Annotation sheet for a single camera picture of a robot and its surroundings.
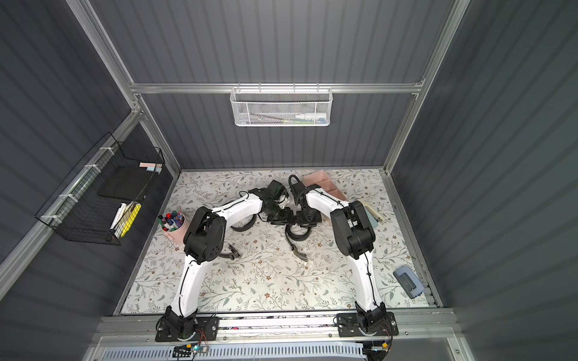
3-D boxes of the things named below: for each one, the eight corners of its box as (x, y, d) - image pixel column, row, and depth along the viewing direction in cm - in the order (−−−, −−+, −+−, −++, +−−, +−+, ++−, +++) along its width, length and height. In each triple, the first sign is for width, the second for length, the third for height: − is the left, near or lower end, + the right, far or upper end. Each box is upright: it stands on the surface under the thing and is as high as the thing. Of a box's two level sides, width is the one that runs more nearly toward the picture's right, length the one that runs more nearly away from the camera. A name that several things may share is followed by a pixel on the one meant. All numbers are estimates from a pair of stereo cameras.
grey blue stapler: (410, 299, 81) (415, 296, 78) (392, 273, 87) (396, 269, 84) (420, 293, 82) (426, 290, 79) (402, 268, 88) (406, 264, 85)
